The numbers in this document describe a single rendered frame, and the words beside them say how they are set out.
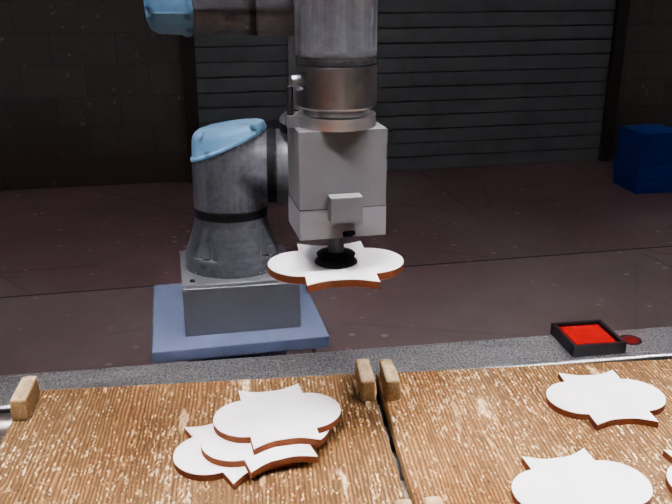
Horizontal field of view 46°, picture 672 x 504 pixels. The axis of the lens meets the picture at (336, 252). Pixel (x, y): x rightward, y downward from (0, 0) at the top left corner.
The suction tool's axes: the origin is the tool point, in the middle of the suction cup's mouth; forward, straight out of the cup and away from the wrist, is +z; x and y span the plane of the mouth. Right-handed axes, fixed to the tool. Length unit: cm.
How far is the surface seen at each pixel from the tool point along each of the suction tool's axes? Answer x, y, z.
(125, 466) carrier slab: -1.8, -22.2, 18.4
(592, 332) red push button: 17.0, 40.6, 19.1
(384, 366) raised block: 7.9, 7.7, 15.7
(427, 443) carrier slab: -4.7, 8.8, 18.4
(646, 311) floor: 203, 184, 112
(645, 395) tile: -2.3, 36.1, 17.5
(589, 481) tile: -15.5, 21.5, 17.6
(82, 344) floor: 224, -51, 112
